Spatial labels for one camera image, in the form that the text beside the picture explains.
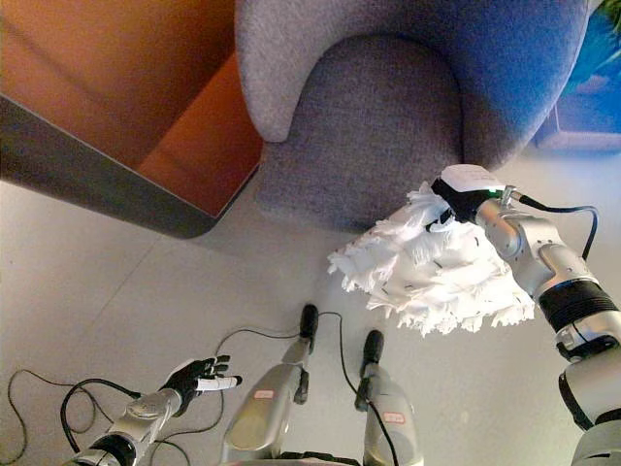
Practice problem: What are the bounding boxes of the wooden cabinet with grey edge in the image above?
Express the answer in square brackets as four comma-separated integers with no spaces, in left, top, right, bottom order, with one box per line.
[0,0,266,242]

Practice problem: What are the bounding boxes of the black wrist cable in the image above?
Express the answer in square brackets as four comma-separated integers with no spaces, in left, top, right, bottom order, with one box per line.
[59,377,143,453]
[503,185,601,259]

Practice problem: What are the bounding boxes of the green leafy potted plant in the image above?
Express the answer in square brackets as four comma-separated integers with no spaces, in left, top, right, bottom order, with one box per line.
[565,0,621,96]

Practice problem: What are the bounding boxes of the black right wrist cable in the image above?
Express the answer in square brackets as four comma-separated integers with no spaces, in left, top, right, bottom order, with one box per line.
[503,185,601,259]

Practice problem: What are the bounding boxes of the silver right robot leg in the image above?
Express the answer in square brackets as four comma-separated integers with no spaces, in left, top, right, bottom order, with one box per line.
[355,361,421,466]

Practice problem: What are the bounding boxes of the silver left robot leg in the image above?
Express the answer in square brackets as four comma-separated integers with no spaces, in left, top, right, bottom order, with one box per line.
[226,337,312,463]

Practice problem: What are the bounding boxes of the grey fabric armchair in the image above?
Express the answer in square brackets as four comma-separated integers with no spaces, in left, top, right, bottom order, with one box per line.
[234,0,591,234]

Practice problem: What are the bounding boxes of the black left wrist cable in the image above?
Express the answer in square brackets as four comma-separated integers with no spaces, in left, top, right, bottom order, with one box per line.
[59,377,143,453]

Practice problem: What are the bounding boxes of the black right robot foot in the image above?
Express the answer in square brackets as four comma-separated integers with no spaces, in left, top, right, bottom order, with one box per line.
[363,329,385,366]

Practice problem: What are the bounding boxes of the robot legs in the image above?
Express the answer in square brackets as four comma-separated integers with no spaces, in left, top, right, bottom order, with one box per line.
[214,312,407,466]

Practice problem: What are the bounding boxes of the silver robot leg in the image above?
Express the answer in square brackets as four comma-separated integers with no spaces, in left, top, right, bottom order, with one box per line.
[355,361,421,466]
[226,337,312,463]

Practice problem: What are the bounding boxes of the black left robot foot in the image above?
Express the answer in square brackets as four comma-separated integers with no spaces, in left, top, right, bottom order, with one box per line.
[299,304,320,351]

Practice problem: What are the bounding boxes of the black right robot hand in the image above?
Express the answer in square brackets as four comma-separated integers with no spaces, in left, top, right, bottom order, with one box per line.
[426,164,504,232]

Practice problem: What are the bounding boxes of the thin black floor cable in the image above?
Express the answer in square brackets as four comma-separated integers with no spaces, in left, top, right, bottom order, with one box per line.
[0,369,64,463]

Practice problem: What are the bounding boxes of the black robot foot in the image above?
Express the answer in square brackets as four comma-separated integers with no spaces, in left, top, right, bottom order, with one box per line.
[299,304,320,351]
[363,329,385,366]

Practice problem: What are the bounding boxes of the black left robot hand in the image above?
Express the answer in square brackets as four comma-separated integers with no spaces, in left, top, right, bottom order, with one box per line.
[159,355,244,416]

